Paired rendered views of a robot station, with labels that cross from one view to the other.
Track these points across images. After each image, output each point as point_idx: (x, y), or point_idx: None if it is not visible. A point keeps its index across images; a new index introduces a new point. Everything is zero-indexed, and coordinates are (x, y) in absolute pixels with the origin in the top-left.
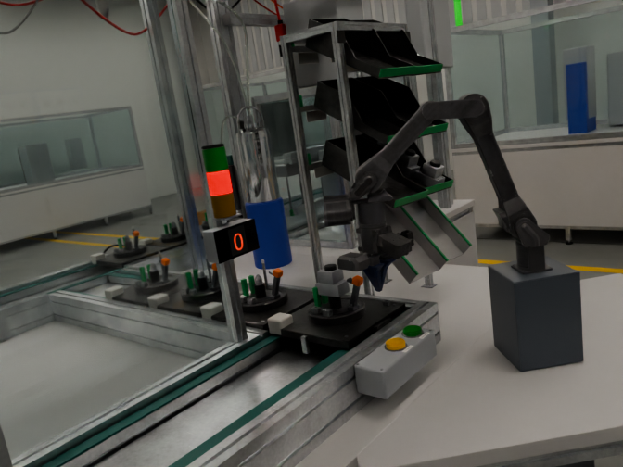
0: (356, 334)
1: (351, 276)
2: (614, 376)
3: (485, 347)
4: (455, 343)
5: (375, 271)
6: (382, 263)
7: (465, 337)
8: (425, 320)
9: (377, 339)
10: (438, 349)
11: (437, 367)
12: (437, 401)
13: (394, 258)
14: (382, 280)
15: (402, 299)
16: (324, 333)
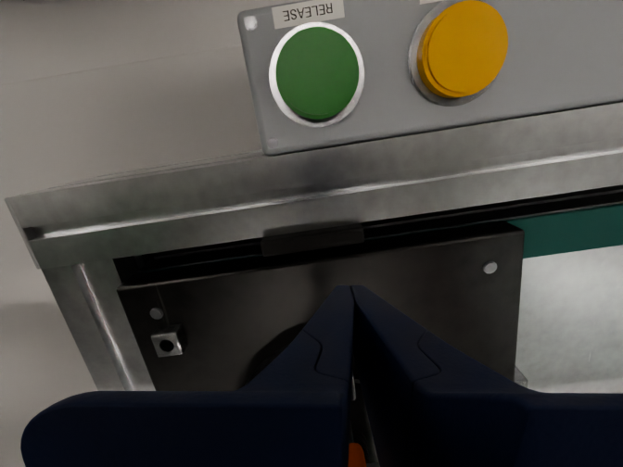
0: (461, 246)
1: None
2: None
3: (56, 24)
4: (95, 124)
5: (525, 387)
6: (567, 434)
7: (46, 119)
8: (136, 175)
9: (408, 183)
10: (158, 142)
11: (244, 77)
12: None
13: (87, 428)
14: (347, 316)
15: (81, 332)
16: (489, 351)
